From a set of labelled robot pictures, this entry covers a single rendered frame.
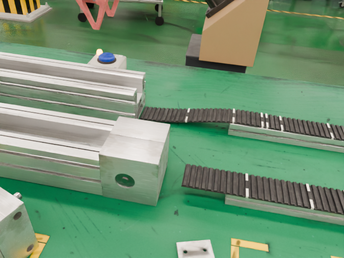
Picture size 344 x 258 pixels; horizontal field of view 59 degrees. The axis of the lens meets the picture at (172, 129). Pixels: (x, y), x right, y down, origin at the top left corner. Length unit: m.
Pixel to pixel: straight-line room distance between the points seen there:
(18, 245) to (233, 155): 0.40
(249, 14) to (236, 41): 0.08
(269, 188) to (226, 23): 0.54
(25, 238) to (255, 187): 0.34
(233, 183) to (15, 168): 0.36
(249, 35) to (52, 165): 0.66
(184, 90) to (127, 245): 0.46
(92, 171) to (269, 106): 0.48
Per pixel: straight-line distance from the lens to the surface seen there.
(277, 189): 0.53
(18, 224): 0.44
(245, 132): 0.67
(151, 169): 0.45
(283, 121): 0.70
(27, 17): 3.78
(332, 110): 0.86
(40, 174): 0.55
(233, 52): 0.96
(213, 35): 0.94
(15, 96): 0.76
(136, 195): 0.50
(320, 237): 0.55
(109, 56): 0.80
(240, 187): 0.51
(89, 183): 0.51
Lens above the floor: 1.18
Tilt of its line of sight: 38 degrees down
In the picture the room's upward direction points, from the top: 5 degrees clockwise
